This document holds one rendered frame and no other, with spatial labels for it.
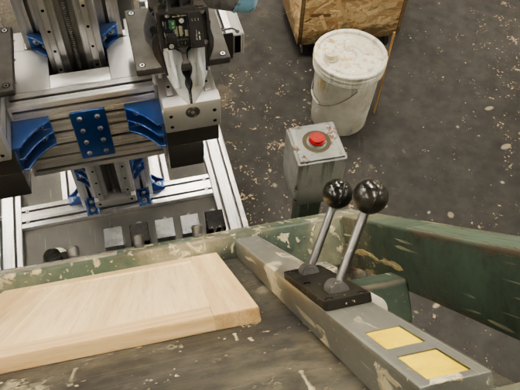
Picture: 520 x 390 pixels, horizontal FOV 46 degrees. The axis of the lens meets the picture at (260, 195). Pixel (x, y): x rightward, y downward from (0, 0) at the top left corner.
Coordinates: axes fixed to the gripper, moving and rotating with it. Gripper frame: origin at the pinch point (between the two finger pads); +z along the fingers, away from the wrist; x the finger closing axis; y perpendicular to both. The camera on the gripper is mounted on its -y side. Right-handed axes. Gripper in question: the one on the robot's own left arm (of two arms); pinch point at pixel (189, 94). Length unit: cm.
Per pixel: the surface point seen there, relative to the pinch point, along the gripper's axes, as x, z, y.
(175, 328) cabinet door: -7.9, 18.7, 31.3
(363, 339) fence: 7, 5, 55
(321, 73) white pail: 63, 42, -138
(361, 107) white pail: 80, 60, -140
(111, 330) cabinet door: -15.6, 19.2, 28.6
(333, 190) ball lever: 13.7, 5.9, 27.7
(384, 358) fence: 7, 3, 60
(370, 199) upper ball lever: 13.9, 1.5, 39.0
